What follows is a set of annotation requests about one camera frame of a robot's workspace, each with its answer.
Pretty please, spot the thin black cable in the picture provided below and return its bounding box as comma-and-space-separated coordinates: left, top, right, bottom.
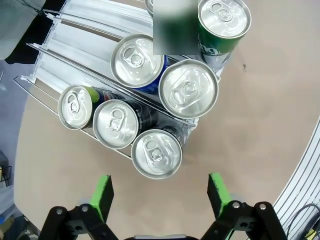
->
287, 202, 320, 240

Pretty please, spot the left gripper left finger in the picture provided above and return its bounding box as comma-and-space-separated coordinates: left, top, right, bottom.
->
38, 174, 118, 240

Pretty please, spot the green soda can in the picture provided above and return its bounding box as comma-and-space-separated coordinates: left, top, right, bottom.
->
197, 0, 252, 66
144, 0, 201, 55

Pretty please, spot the black Pepsi can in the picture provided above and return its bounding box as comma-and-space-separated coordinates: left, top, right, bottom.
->
92, 99, 163, 150
57, 84, 126, 130
130, 124, 188, 180

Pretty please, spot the person in grey hoodie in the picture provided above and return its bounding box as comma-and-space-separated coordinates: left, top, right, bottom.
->
0, 0, 55, 65

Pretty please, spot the ribbed aluminium rail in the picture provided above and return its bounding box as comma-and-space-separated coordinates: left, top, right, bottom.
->
273, 119, 320, 226

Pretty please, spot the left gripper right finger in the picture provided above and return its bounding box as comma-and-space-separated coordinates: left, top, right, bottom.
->
199, 172, 288, 240

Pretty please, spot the blue Pocari Sweat can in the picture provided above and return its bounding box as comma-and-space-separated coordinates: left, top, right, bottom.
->
110, 33, 168, 95
158, 59, 219, 120

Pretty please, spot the white wire can dispenser rack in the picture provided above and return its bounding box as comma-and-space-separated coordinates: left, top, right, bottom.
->
12, 0, 222, 161

